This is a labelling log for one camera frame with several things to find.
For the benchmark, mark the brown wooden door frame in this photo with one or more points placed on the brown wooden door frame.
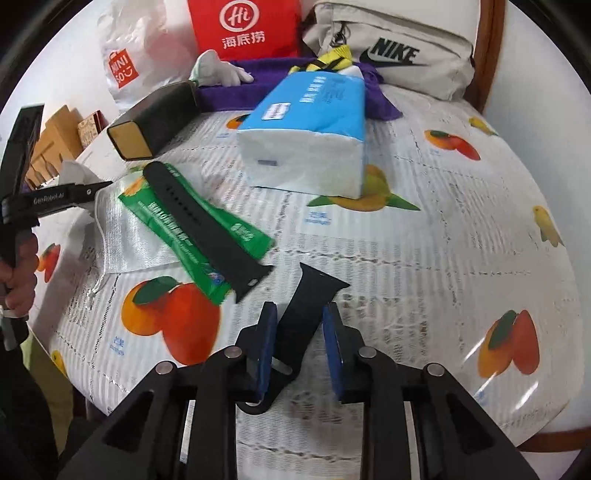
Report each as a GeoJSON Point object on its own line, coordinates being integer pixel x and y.
{"type": "Point", "coordinates": [487, 46]}

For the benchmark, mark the brown patterned book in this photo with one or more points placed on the brown patterned book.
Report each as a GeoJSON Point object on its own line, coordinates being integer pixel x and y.
{"type": "Point", "coordinates": [90, 129]}

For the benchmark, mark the person's left hand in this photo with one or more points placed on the person's left hand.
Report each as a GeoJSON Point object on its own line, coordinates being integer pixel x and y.
{"type": "Point", "coordinates": [21, 286]}

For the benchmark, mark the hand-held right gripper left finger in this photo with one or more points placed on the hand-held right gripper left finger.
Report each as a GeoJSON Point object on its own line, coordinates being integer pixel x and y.
{"type": "Point", "coordinates": [267, 350]}

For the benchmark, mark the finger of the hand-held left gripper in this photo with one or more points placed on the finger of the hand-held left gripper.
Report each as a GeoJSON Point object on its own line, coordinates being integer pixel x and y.
{"type": "Point", "coordinates": [98, 193]}

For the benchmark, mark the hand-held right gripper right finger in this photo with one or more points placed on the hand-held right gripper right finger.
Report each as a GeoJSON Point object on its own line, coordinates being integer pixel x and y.
{"type": "Point", "coordinates": [334, 350]}

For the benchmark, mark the blue tissue pack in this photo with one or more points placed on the blue tissue pack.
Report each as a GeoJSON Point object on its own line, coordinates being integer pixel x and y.
{"type": "Point", "coordinates": [304, 138]}

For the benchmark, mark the grey waist bag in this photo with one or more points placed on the grey waist bag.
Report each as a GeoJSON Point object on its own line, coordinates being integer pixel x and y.
{"type": "Point", "coordinates": [406, 55]}

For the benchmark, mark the yellow black sock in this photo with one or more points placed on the yellow black sock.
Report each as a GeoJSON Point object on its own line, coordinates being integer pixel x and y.
{"type": "Point", "coordinates": [330, 60]}

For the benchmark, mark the red paper bag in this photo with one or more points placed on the red paper bag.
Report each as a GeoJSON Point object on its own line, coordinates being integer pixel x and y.
{"type": "Point", "coordinates": [244, 27]}

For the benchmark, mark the dark green box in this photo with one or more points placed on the dark green box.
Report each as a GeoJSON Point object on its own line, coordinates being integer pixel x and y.
{"type": "Point", "coordinates": [157, 115]}

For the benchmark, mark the white face mask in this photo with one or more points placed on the white face mask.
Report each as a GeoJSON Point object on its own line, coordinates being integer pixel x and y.
{"type": "Point", "coordinates": [134, 240]}

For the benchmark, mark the purple towel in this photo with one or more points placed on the purple towel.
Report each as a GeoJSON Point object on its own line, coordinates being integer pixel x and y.
{"type": "Point", "coordinates": [231, 94]}

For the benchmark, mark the green snack packet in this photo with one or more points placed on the green snack packet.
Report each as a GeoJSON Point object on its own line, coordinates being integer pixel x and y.
{"type": "Point", "coordinates": [157, 212]}

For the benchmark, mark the white plastic bag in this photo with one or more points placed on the white plastic bag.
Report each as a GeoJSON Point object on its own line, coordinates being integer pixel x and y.
{"type": "Point", "coordinates": [147, 46]}

